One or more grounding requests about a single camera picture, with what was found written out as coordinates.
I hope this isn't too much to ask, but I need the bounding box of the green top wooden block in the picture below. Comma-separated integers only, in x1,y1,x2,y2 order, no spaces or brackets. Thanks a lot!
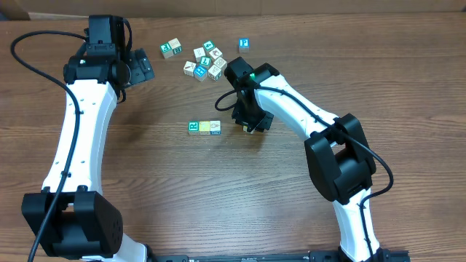
202,40,216,53

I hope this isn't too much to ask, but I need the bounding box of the white acorn picture block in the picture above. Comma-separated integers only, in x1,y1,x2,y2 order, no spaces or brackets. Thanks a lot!
208,47,223,60

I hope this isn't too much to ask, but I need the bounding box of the white block blue side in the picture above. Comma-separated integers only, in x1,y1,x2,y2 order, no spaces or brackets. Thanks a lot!
210,120,221,135

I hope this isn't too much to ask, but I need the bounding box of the green R wooden block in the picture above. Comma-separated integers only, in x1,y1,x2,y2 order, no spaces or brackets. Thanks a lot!
188,121,200,135

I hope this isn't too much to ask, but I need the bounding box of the green letter wooden block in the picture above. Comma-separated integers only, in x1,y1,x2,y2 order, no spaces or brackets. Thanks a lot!
159,42,174,59

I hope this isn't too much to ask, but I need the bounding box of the blue P wooden block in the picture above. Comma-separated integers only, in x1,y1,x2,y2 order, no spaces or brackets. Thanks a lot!
238,38,250,53

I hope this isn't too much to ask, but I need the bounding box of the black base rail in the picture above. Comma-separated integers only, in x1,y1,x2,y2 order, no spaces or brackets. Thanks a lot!
151,249,411,262

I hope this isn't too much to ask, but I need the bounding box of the white hammer picture block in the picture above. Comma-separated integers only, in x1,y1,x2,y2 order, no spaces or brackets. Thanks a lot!
183,61,197,76

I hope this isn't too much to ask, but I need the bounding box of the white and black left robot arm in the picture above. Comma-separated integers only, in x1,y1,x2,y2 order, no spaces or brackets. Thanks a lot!
21,49,156,261

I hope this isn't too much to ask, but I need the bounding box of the white pineapple wooden block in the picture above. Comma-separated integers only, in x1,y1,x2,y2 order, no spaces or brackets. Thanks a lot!
242,125,254,134

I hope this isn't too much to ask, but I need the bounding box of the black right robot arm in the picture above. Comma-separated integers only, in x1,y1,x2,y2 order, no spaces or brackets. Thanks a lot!
224,57,383,261

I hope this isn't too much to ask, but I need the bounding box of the white pretzel picture block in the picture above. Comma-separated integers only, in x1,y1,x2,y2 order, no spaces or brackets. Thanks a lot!
214,57,227,71

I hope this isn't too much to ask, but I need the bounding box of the blue H wooden block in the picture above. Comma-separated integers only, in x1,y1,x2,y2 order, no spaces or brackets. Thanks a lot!
194,65,208,82

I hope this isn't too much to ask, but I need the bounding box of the green L wooden block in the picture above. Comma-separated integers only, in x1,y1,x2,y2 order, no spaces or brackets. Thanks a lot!
200,56,212,70

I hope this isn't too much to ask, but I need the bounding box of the white block with 2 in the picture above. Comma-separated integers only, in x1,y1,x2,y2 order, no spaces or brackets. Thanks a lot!
168,38,183,55

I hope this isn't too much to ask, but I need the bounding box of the yellow G wooden block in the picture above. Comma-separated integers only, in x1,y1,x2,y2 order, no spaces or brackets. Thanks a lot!
199,121,210,135

